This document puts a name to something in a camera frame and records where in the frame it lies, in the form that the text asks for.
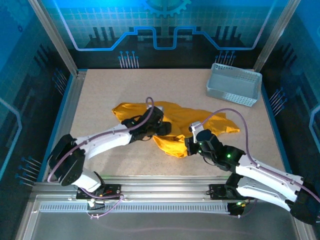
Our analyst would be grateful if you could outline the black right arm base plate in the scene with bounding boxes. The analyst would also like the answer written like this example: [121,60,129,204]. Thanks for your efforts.
[209,183,241,201]

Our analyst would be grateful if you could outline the yellow t-shirt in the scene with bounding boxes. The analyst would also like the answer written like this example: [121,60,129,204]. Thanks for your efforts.
[111,101,241,159]

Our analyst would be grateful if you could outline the aluminium frame post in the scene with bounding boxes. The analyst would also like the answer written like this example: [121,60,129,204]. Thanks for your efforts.
[28,0,81,76]
[252,0,301,73]

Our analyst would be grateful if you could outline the black controller board with LEDs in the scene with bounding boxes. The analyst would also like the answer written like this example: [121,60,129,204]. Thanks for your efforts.
[227,199,251,217]

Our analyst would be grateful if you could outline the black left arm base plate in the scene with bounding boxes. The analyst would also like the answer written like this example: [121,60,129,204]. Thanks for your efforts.
[76,183,122,201]

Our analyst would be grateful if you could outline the aluminium side rail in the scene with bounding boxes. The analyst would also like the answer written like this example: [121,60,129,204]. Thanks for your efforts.
[42,69,87,182]

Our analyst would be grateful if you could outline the slotted grey cable duct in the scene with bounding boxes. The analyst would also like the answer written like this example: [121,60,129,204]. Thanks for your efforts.
[39,201,232,214]

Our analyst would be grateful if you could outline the grey perforated plastic basket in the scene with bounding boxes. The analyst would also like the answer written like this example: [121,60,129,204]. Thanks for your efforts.
[205,62,263,108]

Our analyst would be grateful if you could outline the wide aluminium base rail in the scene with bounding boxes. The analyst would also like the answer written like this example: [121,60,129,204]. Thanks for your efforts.
[32,174,296,201]

